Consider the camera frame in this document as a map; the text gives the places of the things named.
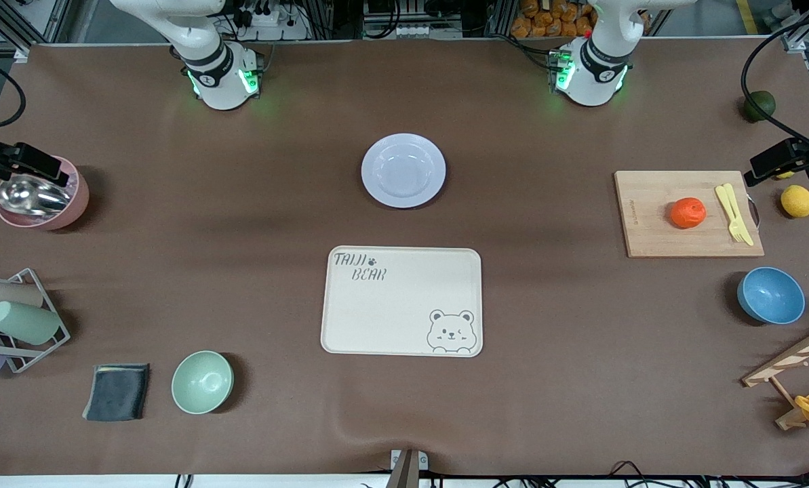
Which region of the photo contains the orange fruit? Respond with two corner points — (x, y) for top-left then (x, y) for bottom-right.
(670, 197), (707, 230)

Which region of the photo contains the white round plate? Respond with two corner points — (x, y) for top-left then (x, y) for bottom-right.
(361, 133), (447, 209)

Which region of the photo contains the metal scoop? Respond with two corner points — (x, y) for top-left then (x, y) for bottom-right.
(0, 174), (73, 218)

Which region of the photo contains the pink bowl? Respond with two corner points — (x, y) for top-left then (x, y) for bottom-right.
(0, 156), (90, 231)

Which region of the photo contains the dark green lime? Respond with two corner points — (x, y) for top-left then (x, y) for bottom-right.
(744, 90), (777, 123)

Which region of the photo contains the yellow plastic fork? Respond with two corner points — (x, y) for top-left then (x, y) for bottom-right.
(715, 185), (744, 243)

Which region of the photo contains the beige cup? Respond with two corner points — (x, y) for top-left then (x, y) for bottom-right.
(0, 281), (44, 312)

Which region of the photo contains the blue bowl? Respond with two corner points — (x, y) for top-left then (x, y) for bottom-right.
(737, 266), (806, 325)

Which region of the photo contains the wooden cutting board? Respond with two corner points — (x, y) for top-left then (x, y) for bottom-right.
(614, 170), (765, 259)

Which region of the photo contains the green cup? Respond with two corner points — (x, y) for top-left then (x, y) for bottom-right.
(0, 301), (62, 346)

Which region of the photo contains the wooden dish rack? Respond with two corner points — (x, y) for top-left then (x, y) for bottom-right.
(741, 319), (809, 431)

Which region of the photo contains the dark grey folded cloth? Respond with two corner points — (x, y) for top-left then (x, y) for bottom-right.
(82, 363), (151, 422)

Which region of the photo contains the bag of orange fruits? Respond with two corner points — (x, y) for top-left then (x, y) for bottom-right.
(511, 0), (598, 39)

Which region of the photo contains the light green bowl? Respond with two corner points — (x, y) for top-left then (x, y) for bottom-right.
(171, 350), (235, 415)

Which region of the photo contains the white power strip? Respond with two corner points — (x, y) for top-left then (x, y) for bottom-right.
(394, 22), (464, 39)
(238, 0), (310, 41)

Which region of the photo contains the cream tray with bear print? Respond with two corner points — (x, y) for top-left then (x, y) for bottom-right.
(320, 245), (484, 358)

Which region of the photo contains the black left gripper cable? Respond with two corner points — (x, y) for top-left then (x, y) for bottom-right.
(741, 12), (809, 144)

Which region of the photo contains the grey wire cup rack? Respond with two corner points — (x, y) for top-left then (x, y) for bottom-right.
(0, 268), (71, 374)

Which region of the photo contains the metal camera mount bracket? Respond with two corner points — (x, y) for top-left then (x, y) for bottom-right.
(385, 449), (429, 488)

